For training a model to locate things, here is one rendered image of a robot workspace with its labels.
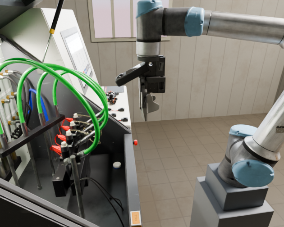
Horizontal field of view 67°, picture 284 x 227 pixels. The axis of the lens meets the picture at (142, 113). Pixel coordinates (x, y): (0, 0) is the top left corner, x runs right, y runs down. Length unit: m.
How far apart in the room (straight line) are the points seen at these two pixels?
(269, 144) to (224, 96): 2.89
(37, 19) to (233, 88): 3.05
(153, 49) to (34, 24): 0.60
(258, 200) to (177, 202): 1.14
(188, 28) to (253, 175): 0.49
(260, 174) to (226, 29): 0.46
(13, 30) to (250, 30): 0.92
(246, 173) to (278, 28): 0.45
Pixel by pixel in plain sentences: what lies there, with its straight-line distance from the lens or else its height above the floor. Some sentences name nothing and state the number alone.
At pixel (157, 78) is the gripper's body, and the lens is 0.68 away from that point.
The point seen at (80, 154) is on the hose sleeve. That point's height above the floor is 1.15.
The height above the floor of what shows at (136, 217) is 0.96.
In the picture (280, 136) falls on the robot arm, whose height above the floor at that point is 1.20.
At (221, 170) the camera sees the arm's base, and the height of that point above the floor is 0.93.
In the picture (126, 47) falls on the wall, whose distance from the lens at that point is 2.97.
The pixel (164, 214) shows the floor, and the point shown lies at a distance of 2.00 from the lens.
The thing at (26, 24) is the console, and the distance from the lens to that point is 1.10.
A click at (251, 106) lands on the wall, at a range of 3.97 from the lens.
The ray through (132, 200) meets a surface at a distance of 0.80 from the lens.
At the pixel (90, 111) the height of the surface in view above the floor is 1.29.
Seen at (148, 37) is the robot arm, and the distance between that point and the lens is 0.65.
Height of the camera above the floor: 1.53
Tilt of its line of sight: 25 degrees down
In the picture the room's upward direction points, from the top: straight up
